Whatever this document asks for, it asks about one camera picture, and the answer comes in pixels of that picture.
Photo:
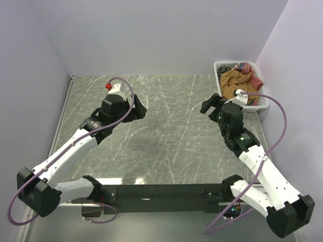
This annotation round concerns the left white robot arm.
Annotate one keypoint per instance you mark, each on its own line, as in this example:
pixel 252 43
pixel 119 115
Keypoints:
pixel 41 189

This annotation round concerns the striped multicolour tank top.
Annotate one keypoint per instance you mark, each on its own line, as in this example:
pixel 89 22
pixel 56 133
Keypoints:
pixel 223 68

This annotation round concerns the tan ribbed tank top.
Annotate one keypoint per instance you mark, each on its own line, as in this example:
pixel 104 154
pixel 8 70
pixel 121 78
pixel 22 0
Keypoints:
pixel 233 80

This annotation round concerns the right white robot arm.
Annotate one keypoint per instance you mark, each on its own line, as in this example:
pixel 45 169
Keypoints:
pixel 286 210

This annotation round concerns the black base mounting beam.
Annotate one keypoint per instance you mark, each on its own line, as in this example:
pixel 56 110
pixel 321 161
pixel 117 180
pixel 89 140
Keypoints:
pixel 161 198

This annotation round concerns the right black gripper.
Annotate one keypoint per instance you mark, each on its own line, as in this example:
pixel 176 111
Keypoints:
pixel 206 105

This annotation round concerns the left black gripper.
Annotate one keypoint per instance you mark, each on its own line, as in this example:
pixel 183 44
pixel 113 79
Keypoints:
pixel 136 113

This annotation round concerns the white plastic laundry basket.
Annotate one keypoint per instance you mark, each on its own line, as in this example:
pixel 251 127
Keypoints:
pixel 263 103

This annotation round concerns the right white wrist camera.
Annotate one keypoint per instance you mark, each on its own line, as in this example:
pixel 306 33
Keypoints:
pixel 240 98

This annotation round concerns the rust red tank top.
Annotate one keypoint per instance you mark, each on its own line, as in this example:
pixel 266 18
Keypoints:
pixel 245 68

